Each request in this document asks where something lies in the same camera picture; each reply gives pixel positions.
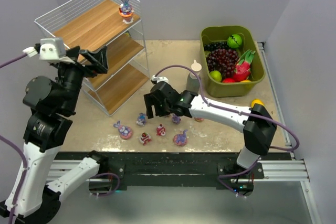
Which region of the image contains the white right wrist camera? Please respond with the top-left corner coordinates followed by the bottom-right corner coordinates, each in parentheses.
top-left (150, 75), bottom-right (169, 84)

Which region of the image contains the dark blue grape bunch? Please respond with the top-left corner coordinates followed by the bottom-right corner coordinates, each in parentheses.
top-left (203, 41), bottom-right (229, 51)

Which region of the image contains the green apple toy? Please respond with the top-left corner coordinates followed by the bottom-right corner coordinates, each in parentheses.
top-left (209, 70), bottom-right (222, 82)

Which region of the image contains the small purple bunny strawberry toy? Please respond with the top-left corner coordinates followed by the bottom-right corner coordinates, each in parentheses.
top-left (172, 114), bottom-right (181, 125)

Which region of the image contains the pink bear cake slice toy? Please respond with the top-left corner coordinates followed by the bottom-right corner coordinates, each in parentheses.
top-left (139, 132), bottom-right (152, 145)

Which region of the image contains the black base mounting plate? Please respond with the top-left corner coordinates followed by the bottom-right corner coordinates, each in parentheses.
top-left (52, 151), bottom-right (296, 192)

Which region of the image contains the pink bear donut strawberry toy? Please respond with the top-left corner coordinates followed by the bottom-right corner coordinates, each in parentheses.
top-left (194, 118), bottom-right (204, 122)

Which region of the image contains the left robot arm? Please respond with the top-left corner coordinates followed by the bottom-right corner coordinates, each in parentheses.
top-left (1, 42), bottom-right (108, 223)

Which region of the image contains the green round melon toy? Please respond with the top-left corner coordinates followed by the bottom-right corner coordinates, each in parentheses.
top-left (227, 34), bottom-right (243, 49)

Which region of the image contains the dark red grape bunch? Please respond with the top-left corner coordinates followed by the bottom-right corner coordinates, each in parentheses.
top-left (206, 49), bottom-right (240, 78)

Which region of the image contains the red apple toy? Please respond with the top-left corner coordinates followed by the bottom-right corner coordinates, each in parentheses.
top-left (222, 78), bottom-right (236, 83)

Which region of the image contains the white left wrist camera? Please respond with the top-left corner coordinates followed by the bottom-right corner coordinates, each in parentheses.
top-left (23, 38), bottom-right (74, 63)

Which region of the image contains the bunny on pink donut toy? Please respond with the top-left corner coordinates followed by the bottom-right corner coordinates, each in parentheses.
top-left (113, 121), bottom-right (133, 140)

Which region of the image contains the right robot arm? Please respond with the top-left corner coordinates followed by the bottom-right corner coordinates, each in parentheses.
top-left (144, 81), bottom-right (277, 168)

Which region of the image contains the yellow mango toy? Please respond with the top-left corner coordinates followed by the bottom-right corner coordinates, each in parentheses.
top-left (250, 99), bottom-right (265, 108)

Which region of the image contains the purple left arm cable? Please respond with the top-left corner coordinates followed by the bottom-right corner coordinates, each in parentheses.
top-left (0, 52), bottom-right (29, 224)

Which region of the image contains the purple bunny pink donut toy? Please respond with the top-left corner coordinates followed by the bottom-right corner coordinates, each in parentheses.
top-left (173, 130), bottom-right (187, 146)

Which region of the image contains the pink dragon fruit toy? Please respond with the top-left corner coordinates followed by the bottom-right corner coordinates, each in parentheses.
top-left (233, 50), bottom-right (255, 82)

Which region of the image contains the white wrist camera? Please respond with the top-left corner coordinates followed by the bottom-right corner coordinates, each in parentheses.
top-left (23, 38), bottom-right (74, 63)
top-left (150, 75), bottom-right (169, 84)

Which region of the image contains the spray bottle white cap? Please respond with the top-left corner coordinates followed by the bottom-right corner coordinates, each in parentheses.
top-left (186, 60), bottom-right (202, 93)

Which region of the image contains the white wire wooden shelf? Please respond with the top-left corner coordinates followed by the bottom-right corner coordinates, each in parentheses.
top-left (34, 0), bottom-right (150, 116)

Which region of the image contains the purple bunny with tube toy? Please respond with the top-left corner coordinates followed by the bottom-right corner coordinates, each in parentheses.
top-left (136, 113), bottom-right (146, 126)

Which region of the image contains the green plastic fruit bin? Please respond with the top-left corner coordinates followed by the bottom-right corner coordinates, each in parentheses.
top-left (200, 25), bottom-right (266, 98)

